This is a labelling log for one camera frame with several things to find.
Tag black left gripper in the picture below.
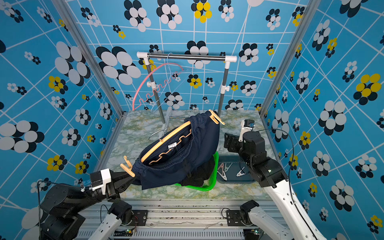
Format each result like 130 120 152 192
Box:
72 169 141 215

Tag white clothespin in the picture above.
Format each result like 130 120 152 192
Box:
236 169 246 177
217 163 232 181

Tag wooden hanger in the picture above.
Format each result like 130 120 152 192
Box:
141 121 192 165

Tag navy blue shorts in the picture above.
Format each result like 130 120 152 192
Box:
133 111 221 190

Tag black shorts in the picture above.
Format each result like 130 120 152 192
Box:
180 156 215 187

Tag pink plastic hanger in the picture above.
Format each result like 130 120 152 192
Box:
131 55 184 112

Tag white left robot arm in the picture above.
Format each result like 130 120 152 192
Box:
38 169 136 240

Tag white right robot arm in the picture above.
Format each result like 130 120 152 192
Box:
224 131 325 240

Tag dark teal plastic bin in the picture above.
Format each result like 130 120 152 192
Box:
217 162 255 184

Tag green plastic basket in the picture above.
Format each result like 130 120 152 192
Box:
175 152 219 192

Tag white metal clothes rack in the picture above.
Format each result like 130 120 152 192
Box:
132 52 238 137

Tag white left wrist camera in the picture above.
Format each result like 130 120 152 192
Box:
90 169 112 195

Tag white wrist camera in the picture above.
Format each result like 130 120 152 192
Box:
239 119 255 142
90 169 112 195

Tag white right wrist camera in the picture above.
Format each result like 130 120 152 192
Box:
239 119 255 142

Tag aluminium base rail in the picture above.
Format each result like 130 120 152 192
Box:
75 199 289 240

